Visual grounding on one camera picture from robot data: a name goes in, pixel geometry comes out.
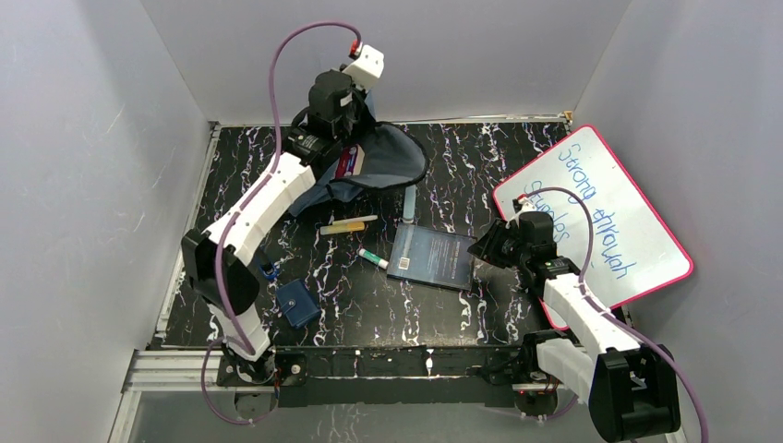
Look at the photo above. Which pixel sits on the white pen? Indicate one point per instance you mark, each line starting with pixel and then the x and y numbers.
pixel 367 218

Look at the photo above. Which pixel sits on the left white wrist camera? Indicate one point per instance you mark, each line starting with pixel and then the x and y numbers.
pixel 366 67

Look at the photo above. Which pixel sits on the navy snap wallet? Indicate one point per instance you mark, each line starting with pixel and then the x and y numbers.
pixel 297 304

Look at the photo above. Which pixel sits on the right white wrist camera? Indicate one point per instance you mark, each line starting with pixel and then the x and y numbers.
pixel 523 204

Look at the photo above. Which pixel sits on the black front rail frame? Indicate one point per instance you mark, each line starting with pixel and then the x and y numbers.
pixel 490 375

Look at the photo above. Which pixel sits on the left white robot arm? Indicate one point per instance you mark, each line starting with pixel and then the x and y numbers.
pixel 223 262

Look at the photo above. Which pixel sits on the pink framed whiteboard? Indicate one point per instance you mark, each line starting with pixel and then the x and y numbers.
pixel 593 201

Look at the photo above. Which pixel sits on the blue student backpack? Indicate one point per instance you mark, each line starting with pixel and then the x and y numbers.
pixel 393 160

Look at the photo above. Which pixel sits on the yellow orange highlighter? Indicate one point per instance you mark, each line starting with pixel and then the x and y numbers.
pixel 348 227

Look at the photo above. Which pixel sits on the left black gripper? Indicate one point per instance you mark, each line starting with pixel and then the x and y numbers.
pixel 353 115

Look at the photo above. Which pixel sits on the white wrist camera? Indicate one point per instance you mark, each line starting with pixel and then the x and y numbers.
pixel 523 204
pixel 366 67

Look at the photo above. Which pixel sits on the dark blue notebook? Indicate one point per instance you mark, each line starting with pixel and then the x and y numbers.
pixel 434 258

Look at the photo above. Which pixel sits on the green white glue stick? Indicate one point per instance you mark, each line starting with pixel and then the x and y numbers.
pixel 373 258

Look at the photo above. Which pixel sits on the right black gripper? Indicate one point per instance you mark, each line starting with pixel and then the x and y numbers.
pixel 487 245

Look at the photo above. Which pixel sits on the teal eraser case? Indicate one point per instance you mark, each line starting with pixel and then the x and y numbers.
pixel 409 207

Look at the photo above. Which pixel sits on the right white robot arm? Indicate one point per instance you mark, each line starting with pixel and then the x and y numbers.
pixel 631 391

